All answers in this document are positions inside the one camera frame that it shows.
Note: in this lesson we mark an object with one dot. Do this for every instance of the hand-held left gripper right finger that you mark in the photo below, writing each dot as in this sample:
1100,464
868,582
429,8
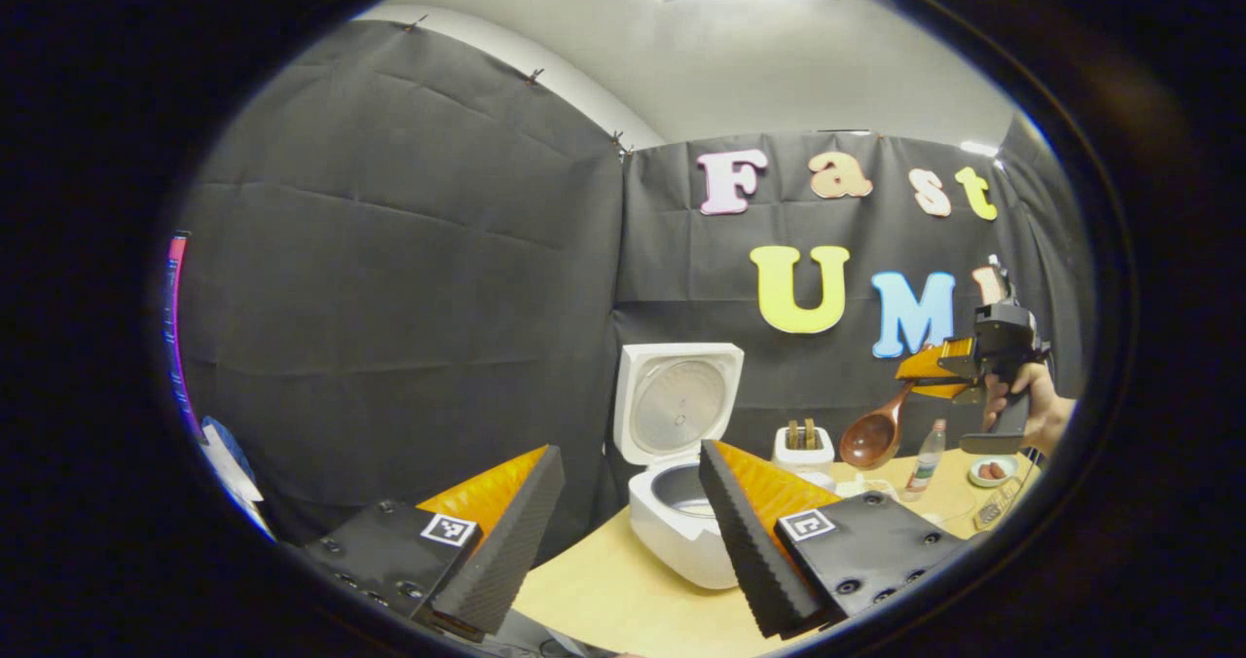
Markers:
750,551

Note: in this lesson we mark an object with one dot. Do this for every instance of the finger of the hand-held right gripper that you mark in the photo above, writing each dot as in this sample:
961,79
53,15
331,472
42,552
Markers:
949,390
939,358

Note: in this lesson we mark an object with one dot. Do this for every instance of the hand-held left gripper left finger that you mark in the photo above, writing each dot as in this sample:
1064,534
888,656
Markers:
506,551

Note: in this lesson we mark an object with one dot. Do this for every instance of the white rice cooker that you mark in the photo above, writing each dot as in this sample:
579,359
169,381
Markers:
672,543

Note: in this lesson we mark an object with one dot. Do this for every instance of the wooden spoon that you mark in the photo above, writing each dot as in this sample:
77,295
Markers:
869,439

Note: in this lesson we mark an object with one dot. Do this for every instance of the clear plastic bottle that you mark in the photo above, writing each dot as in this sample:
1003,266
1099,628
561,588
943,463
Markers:
923,463

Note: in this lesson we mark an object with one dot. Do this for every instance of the green plate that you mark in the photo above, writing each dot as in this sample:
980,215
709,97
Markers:
993,480

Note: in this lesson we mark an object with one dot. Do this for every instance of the white toaster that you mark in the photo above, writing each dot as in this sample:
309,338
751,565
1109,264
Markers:
803,458

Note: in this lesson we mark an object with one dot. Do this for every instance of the white divided grain dish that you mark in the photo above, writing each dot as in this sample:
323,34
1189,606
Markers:
871,490

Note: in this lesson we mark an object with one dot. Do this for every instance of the black backdrop cloth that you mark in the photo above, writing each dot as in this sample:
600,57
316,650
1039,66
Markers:
389,298

